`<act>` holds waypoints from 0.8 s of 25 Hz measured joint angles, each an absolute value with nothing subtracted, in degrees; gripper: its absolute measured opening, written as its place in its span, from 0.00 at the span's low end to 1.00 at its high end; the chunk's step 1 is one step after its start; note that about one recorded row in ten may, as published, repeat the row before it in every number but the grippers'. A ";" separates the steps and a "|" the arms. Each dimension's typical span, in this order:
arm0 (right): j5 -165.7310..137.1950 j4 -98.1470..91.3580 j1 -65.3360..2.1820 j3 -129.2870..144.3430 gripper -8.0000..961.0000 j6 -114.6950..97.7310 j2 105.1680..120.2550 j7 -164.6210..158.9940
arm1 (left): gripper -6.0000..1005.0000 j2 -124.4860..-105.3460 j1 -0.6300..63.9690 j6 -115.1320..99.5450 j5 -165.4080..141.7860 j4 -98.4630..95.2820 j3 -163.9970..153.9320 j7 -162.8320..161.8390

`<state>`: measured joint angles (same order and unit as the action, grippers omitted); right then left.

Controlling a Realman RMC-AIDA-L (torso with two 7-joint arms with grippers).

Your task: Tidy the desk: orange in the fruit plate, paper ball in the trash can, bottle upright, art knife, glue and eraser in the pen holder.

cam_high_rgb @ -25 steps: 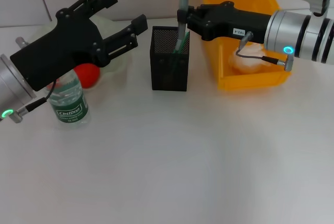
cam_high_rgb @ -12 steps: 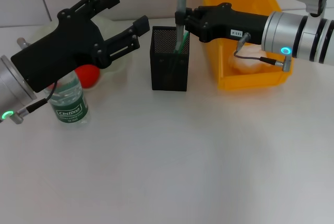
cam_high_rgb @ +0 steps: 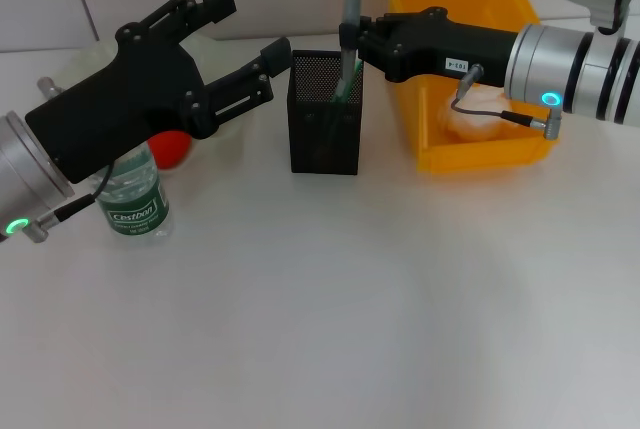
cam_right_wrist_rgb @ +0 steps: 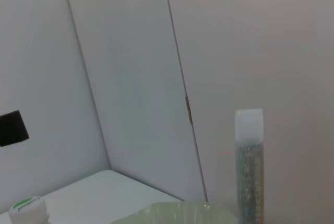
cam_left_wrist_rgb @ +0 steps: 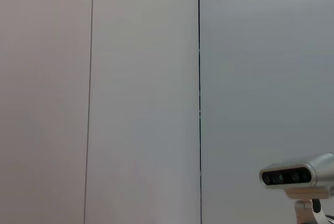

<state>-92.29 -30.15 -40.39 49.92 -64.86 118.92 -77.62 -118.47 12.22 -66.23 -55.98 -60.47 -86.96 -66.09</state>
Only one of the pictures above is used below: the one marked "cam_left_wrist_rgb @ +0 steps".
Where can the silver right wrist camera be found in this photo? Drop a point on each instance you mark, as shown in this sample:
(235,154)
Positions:
(321,171)

